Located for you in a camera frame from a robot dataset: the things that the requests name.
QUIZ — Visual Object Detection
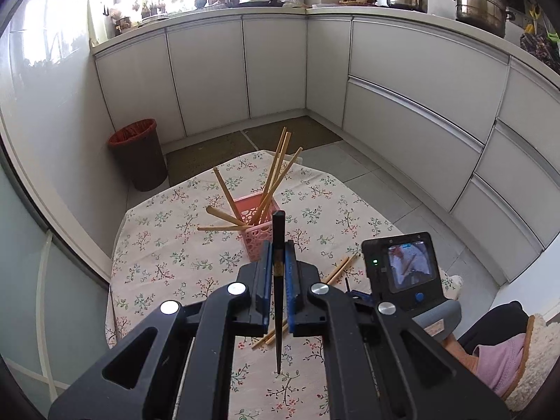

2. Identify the row of small plants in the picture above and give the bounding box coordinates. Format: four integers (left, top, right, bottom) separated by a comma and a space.
131, 0, 169, 21

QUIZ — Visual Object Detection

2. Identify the person's leg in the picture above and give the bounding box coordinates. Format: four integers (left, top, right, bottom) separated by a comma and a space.
457, 300, 531, 351

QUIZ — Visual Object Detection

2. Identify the pale cutting board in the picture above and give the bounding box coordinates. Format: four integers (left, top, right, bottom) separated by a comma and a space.
87, 0, 115, 49

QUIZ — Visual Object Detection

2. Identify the white cabinet with drawers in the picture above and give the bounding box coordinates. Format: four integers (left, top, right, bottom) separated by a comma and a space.
305, 15, 560, 273

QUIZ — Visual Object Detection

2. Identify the brown trash bin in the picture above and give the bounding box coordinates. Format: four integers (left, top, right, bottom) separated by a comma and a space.
108, 118, 169, 192

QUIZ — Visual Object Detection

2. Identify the person's right forearm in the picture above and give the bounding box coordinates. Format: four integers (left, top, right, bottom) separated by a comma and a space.
475, 314, 560, 413

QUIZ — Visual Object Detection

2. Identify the floral tablecloth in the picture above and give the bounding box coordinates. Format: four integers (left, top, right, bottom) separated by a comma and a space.
105, 150, 461, 420

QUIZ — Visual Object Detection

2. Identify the brown floor mat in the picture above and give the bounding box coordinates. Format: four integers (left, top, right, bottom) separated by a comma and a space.
164, 130, 263, 185
243, 116, 343, 153

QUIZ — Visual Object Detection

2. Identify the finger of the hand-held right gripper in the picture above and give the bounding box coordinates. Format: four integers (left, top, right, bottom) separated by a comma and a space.
343, 276, 372, 305

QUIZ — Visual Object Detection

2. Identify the bunch of bamboo chopsticks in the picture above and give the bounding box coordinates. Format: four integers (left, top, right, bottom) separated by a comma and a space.
197, 127, 303, 232

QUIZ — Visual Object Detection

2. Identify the white cabinet with doors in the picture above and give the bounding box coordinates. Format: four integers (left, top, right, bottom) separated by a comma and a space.
94, 13, 309, 139

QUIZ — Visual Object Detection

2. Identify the stainless steel steamer pot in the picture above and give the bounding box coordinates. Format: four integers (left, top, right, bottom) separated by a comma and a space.
447, 0, 516, 38

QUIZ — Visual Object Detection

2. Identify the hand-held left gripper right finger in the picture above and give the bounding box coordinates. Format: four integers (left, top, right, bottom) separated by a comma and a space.
283, 240, 510, 420

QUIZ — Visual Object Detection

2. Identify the person's right hand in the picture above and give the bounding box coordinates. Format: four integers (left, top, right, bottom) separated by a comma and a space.
442, 326, 480, 375

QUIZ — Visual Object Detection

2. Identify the black chopstick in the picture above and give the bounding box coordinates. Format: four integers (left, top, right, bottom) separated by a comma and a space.
272, 211, 286, 376

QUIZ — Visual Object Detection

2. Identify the plain bamboo chopstick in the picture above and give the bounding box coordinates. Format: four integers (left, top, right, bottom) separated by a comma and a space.
251, 256, 351, 351
262, 257, 358, 347

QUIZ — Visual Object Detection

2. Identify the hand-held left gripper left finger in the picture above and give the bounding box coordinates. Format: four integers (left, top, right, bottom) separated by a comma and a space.
48, 241, 275, 420

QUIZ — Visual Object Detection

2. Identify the pink perforated chopstick holder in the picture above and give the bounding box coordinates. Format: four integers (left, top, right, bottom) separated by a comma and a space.
232, 192, 281, 263

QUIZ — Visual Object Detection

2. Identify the plaid cloth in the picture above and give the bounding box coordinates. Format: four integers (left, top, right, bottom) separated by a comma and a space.
520, 33, 560, 73

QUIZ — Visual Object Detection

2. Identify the frosted glass door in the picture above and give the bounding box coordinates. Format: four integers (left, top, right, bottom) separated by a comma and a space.
0, 157, 111, 407

